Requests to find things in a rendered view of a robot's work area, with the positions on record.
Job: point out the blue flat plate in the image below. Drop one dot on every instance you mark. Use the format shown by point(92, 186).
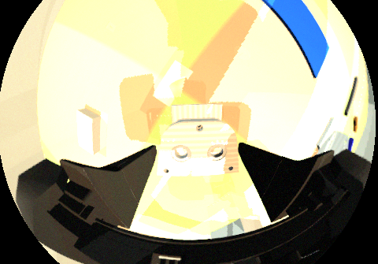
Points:
point(296, 17)

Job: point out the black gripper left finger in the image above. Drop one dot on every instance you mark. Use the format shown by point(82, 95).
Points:
point(119, 185)

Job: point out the beige rectangular block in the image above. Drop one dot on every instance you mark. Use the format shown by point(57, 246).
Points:
point(89, 130)

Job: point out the dark grey long flat bar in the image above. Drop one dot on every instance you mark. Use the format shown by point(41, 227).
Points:
point(352, 93)

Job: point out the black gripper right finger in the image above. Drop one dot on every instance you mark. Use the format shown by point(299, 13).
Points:
point(279, 179)

